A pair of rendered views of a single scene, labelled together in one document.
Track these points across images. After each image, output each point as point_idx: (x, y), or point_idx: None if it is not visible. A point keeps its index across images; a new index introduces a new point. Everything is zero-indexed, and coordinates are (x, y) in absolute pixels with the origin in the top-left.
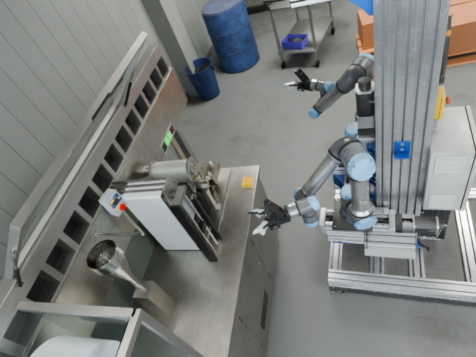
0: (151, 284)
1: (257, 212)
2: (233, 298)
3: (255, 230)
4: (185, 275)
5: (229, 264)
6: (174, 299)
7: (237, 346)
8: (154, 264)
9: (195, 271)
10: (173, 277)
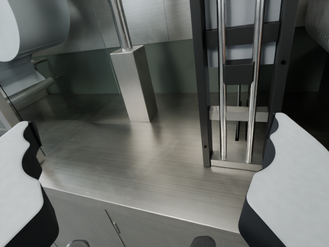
0: (128, 51)
1: (270, 165)
2: (109, 194)
3: (14, 127)
4: (187, 126)
5: (190, 189)
6: (154, 120)
7: (84, 220)
8: (216, 97)
9: (191, 137)
10: (189, 115)
